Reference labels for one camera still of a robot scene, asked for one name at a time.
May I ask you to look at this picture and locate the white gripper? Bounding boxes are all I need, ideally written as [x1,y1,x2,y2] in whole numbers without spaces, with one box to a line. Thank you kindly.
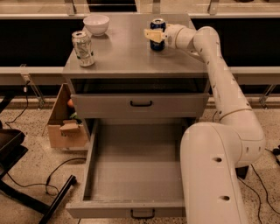
[143,24,186,49]

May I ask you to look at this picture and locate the blue pepsi can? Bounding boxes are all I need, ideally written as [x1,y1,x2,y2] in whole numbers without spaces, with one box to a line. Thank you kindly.
[150,18,166,52]

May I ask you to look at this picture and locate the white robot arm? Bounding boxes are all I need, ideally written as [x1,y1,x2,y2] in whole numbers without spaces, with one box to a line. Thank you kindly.
[144,24,265,224]

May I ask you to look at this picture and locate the grey drawer cabinet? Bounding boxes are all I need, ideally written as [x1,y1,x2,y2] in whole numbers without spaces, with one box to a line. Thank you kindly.
[63,13,210,138]

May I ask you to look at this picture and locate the silver soda can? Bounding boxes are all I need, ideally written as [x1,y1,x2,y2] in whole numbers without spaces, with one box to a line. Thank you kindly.
[72,31,95,67]

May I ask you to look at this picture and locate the closed grey top drawer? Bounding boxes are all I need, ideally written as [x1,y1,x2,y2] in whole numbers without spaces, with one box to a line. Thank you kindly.
[71,94,209,118]

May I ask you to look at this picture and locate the open grey middle drawer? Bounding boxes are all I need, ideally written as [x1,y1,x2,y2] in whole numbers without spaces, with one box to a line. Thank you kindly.
[66,118,195,220]

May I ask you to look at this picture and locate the white bowl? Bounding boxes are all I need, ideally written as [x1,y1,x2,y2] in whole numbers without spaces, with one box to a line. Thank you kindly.
[83,15,110,36]

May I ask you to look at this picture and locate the cardboard box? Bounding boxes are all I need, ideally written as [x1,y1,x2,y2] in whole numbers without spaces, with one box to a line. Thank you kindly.
[47,84,88,150]

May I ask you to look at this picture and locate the black office chair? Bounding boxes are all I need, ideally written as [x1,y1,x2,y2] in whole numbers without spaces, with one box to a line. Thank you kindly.
[0,98,85,224]

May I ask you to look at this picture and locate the black wall cable left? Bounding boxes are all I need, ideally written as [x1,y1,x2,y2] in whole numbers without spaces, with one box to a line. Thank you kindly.
[4,80,32,130]

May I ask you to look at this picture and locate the black power adapter with cable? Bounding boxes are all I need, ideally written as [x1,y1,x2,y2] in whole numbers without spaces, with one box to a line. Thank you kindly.
[235,166,263,224]

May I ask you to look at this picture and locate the black cable far right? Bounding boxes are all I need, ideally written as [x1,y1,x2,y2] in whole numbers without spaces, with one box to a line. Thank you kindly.
[250,147,280,215]

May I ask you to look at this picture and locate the black floor cable left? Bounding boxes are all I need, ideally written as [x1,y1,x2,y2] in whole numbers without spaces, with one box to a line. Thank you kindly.
[6,157,88,197]

